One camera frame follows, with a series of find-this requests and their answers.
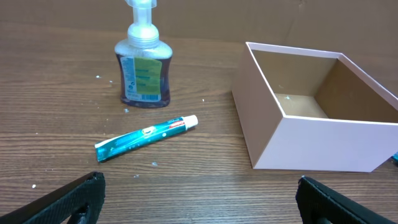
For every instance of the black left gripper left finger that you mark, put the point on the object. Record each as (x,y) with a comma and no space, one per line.
(79,201)

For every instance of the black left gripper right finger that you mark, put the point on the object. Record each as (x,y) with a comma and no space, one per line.
(318,203)

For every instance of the teal toothpaste tube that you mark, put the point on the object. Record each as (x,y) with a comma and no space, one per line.
(116,146)

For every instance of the open white cardboard box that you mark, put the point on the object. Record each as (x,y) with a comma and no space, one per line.
(305,109)

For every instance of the clear pump soap bottle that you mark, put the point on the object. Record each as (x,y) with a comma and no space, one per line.
(144,60)

